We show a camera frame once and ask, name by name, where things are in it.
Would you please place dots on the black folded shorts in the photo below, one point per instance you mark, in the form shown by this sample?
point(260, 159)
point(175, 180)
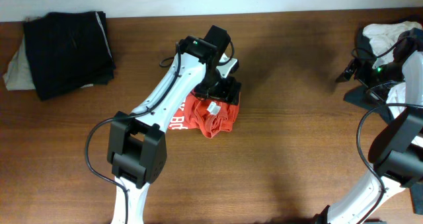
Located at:
point(67, 51)

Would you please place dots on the beige folded garment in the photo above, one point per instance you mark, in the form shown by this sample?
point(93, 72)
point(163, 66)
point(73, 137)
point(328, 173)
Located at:
point(18, 76)

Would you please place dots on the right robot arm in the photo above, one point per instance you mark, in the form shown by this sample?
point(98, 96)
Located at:
point(393, 163)

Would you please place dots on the red t-shirt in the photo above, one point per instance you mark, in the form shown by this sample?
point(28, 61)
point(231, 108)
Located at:
point(209, 116)

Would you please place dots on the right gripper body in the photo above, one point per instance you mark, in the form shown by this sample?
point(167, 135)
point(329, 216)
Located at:
point(370, 77)

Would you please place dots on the white crumpled garment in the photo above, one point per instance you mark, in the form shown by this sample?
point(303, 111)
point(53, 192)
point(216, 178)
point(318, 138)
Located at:
point(381, 38)

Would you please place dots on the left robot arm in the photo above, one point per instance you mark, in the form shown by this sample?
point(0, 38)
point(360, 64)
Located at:
point(137, 148)

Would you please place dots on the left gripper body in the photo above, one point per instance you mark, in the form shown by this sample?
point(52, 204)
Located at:
point(225, 88)

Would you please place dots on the dark navy garment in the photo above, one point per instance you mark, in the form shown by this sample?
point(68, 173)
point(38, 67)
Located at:
point(357, 96)

